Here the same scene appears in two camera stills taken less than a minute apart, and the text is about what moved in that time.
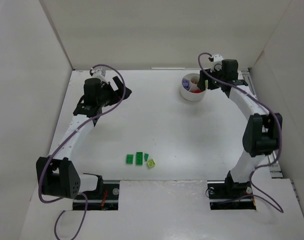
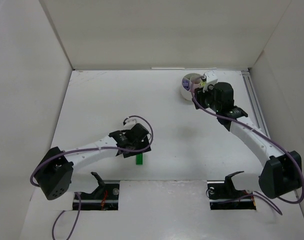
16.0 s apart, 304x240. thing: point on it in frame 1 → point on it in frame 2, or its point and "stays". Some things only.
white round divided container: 189,90 stays
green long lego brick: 139,158 stays
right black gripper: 209,83 → 199,95
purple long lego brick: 186,84 stays
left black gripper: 114,88 → 138,150
